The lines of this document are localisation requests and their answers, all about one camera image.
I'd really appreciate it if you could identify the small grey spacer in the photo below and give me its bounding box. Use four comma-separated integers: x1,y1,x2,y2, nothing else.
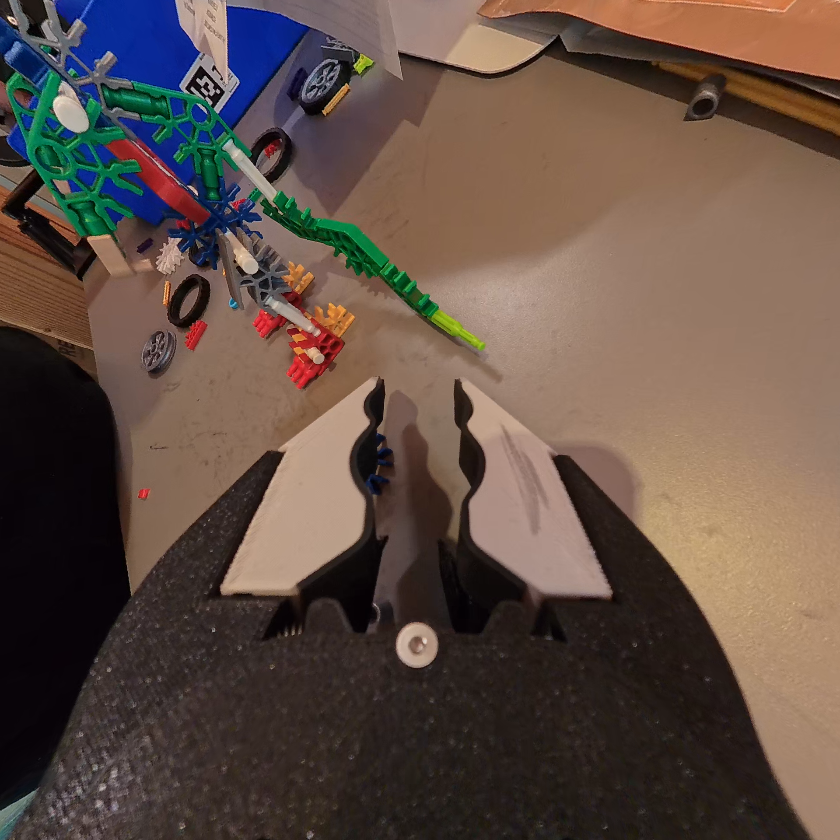
686,77,727,122

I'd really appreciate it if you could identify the blue plastic bin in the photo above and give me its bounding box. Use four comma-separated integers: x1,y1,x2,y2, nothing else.
0,0,316,224

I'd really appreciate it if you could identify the grey toy wheel hub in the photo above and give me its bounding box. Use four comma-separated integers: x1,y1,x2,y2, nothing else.
140,329,178,375

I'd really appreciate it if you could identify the yellow rod with grey connector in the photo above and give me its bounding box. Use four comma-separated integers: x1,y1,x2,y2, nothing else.
657,59,840,139

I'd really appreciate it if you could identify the tan connector piece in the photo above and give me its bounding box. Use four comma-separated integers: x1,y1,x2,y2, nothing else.
86,226,161,279

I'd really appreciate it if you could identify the brown wooden box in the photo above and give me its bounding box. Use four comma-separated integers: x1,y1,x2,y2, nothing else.
0,210,99,349

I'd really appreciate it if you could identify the blue snowflake connector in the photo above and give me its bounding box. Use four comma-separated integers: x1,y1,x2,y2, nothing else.
368,434,395,494

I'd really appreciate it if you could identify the green and lime connector cluster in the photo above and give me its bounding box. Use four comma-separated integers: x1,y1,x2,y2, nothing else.
256,188,487,353

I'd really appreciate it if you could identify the colourful toy construction model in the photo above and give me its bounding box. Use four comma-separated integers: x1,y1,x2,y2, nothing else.
0,0,487,391

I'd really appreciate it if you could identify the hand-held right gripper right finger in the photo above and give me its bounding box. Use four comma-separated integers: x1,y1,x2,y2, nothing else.
452,378,615,618

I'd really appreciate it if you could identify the black toy tire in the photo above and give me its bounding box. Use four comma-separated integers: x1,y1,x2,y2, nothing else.
250,128,296,182
297,53,358,116
164,273,214,329

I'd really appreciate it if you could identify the printed instruction sheet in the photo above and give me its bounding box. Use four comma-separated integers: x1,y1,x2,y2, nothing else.
178,0,399,82

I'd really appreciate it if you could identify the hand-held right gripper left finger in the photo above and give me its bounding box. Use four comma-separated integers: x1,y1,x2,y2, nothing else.
220,378,387,618

